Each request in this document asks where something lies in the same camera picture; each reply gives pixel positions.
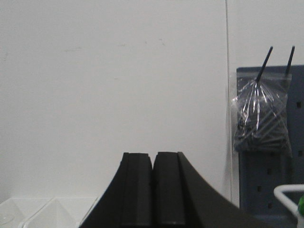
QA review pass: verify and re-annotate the right white storage bin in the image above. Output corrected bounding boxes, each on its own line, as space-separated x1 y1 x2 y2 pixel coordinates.
23 196 100 228

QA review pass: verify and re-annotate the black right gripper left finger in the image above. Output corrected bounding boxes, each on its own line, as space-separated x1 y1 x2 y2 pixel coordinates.
80 152 152 228

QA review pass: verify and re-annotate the plastic bag of pegs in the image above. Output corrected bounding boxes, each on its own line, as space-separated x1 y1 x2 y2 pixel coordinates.
231 47 295 156

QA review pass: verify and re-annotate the grey blue pegboard drying rack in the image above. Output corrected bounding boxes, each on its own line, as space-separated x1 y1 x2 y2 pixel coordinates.
239 65 304 228

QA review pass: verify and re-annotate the white gooseneck lab faucet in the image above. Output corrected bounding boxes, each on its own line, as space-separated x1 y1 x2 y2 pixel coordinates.
274 184 304 228

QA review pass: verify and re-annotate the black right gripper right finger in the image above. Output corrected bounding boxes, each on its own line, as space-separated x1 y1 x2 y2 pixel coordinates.
153 152 270 228

